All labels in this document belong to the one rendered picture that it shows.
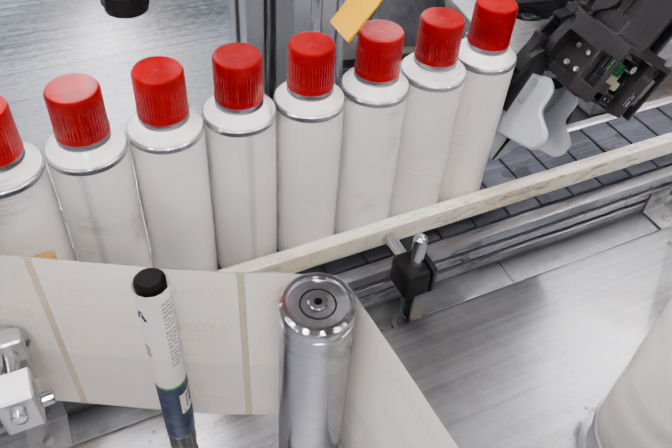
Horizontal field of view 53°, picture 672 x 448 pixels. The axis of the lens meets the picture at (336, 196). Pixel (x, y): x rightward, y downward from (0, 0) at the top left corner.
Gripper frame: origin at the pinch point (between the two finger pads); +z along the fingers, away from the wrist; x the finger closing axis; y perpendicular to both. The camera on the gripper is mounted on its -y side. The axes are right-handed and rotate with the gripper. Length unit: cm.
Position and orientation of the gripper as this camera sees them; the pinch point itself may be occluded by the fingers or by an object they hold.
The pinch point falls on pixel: (494, 142)
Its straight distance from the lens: 64.7
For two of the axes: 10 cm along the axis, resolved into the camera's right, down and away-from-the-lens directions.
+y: 4.2, 6.5, -6.3
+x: 7.6, 1.4, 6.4
